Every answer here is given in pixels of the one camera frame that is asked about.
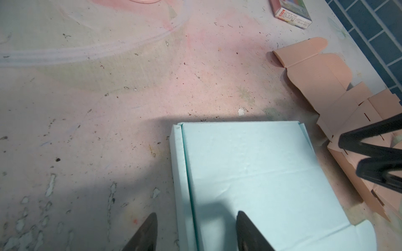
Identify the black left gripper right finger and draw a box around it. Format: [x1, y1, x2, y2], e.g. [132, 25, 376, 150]
[236, 211, 275, 251]

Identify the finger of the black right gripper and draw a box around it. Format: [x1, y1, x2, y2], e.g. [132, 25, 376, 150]
[356, 158, 402, 193]
[338, 114, 402, 158]

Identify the pink flat paper box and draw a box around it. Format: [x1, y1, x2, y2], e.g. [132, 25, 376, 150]
[273, 37, 402, 219]

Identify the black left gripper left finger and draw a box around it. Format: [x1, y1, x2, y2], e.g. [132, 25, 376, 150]
[122, 212, 158, 251]

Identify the light blue paper box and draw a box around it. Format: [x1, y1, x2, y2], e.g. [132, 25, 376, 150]
[170, 121, 378, 251]

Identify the pack of coloured markers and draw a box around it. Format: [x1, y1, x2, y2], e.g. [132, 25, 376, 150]
[270, 0, 312, 29]

